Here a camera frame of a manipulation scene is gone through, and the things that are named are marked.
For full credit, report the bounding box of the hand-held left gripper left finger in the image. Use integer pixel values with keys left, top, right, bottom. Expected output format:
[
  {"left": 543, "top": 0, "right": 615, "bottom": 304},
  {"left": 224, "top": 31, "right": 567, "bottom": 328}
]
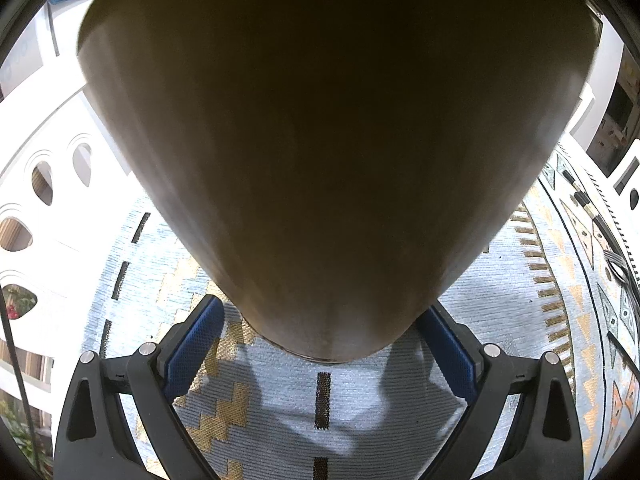
[{"left": 52, "top": 294, "right": 226, "bottom": 480}]

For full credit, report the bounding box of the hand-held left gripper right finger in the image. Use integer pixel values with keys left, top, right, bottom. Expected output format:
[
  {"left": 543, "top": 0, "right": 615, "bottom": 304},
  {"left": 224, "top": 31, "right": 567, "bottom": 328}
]
[{"left": 417, "top": 302, "right": 585, "bottom": 480}]

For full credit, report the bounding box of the black chopstick with gold band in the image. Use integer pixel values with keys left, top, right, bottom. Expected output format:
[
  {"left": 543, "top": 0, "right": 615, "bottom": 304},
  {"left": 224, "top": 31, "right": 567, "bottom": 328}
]
[
  {"left": 561, "top": 169, "right": 613, "bottom": 248},
  {"left": 572, "top": 190, "right": 623, "bottom": 261}
]

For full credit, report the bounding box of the wooden utensil holder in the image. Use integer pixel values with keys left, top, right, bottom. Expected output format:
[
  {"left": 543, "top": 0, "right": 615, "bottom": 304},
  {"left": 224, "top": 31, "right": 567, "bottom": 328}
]
[{"left": 76, "top": 0, "right": 601, "bottom": 363}]

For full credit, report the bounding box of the light blue patterned tablecloth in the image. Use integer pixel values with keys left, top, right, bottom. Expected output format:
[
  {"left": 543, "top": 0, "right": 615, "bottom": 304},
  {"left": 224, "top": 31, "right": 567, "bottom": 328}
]
[{"left": 82, "top": 145, "right": 640, "bottom": 480}]

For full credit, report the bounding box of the plant with red flowers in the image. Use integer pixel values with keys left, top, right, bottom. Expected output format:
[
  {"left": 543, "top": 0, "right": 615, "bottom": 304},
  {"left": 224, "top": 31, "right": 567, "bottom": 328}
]
[{"left": 2, "top": 285, "right": 38, "bottom": 321}]

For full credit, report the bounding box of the green leafy plant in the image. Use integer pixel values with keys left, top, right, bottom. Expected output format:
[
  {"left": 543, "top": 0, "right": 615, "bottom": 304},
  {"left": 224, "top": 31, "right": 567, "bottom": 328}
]
[{"left": 0, "top": 400, "right": 51, "bottom": 476}]

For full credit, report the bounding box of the dark wooden cabinet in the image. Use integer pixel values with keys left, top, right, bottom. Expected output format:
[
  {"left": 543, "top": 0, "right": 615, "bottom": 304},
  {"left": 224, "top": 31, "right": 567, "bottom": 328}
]
[{"left": 585, "top": 42, "right": 640, "bottom": 178}]

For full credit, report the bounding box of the white refrigerator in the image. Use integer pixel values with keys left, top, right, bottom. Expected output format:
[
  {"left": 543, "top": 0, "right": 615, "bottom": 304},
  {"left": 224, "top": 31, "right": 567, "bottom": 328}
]
[{"left": 0, "top": 2, "right": 88, "bottom": 106}]

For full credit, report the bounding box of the black cable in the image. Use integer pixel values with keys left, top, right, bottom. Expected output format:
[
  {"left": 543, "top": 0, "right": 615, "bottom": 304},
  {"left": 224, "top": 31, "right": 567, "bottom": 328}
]
[{"left": 0, "top": 290, "right": 43, "bottom": 466}]

